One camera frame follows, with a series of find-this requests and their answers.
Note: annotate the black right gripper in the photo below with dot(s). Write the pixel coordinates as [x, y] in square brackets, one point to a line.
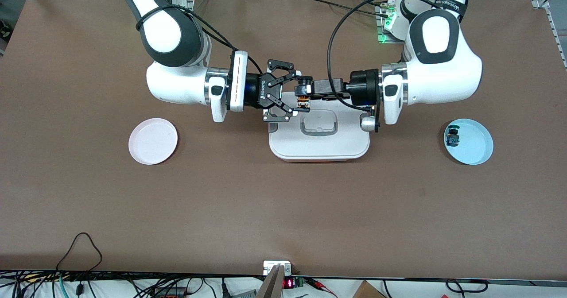
[258, 95]

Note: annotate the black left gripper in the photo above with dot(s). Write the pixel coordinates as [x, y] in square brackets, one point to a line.
[362, 88]

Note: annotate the orange contact block switch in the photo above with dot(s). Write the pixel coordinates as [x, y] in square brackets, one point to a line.
[303, 104]

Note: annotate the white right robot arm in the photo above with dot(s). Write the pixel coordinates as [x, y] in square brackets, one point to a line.
[168, 32]

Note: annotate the white lunch box grey clips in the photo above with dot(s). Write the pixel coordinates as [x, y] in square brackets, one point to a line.
[319, 147]

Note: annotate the pink round plate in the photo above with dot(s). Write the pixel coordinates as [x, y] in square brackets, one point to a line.
[153, 141]

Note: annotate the light blue round plate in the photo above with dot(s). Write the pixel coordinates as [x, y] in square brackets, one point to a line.
[476, 145]

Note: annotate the red digit display module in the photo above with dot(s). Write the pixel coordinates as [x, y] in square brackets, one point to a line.
[289, 283]

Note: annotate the grey aluminium bar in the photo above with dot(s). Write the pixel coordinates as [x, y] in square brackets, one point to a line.
[272, 284]

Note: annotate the brown cardboard piece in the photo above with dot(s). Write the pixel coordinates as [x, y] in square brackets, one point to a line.
[367, 291]

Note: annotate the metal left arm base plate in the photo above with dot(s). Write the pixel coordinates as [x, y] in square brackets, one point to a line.
[380, 28]

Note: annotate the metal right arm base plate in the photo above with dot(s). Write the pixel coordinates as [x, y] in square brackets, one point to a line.
[186, 1]

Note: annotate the green push button switch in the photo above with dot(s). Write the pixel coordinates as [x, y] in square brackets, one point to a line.
[452, 139]

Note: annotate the small white bracket block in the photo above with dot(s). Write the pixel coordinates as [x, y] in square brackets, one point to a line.
[270, 266]

